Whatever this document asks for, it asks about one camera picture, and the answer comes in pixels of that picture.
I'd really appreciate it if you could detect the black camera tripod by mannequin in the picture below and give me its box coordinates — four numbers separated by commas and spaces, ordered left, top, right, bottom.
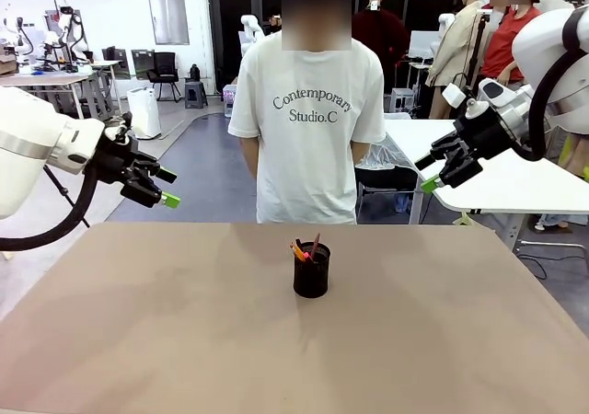
463, 12, 491, 89

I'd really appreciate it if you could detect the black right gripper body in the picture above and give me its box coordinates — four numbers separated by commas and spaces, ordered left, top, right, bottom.
454, 102, 522, 161

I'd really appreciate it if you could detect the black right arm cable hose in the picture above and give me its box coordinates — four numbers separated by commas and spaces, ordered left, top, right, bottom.
508, 7, 589, 163

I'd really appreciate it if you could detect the white air purifier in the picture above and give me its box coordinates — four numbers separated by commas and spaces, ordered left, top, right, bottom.
127, 86, 162, 141

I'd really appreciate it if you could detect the person in red shirt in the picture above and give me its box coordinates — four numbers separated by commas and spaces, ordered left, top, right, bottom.
480, 0, 545, 86

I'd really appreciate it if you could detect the grey wall panel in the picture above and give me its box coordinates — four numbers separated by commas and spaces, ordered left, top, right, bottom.
147, 0, 191, 46

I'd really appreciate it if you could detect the basket with plastic bag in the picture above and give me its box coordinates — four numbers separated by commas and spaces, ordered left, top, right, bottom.
356, 139, 422, 195

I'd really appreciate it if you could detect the black mesh pen holder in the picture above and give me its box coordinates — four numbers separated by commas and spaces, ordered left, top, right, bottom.
293, 242, 331, 299

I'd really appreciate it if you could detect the black office chair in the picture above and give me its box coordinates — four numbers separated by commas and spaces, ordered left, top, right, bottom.
146, 51, 182, 102

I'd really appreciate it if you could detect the grey background desk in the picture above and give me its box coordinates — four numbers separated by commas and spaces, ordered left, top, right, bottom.
0, 59, 123, 121

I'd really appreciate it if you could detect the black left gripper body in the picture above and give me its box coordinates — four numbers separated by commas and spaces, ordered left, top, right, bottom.
86, 127, 140, 189

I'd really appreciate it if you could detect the white background robot with frame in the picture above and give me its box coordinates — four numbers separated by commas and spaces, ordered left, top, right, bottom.
43, 0, 94, 73

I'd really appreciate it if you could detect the mannequin in dark red coat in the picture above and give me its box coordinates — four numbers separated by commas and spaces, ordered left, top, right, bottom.
352, 0, 411, 89

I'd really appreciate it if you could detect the black floor cable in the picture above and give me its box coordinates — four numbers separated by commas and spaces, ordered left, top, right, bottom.
516, 247, 549, 281

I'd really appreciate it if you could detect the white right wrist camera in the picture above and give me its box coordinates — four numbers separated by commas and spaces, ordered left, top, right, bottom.
442, 82, 465, 109

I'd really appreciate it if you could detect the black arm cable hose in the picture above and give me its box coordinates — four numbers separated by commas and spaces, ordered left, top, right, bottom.
508, 7, 589, 163
0, 165, 100, 253

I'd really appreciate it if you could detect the small white background robot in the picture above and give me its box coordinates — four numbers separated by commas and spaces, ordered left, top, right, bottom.
0, 16, 34, 57

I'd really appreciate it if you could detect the white side table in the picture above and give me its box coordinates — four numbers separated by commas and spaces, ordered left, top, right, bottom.
384, 118, 589, 252

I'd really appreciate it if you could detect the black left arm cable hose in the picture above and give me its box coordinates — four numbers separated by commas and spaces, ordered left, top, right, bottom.
0, 165, 100, 253

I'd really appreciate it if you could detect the black stool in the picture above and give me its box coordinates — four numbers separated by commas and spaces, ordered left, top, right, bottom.
184, 76, 209, 109

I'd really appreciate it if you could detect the mannequin in beige coat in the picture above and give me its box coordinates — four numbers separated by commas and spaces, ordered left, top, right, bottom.
425, 0, 491, 121

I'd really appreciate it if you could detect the person's right forearm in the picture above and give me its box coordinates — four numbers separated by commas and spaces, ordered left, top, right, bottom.
239, 136, 260, 178

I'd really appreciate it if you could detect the person in white T-shirt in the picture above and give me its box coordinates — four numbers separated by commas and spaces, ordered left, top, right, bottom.
228, 0, 387, 225

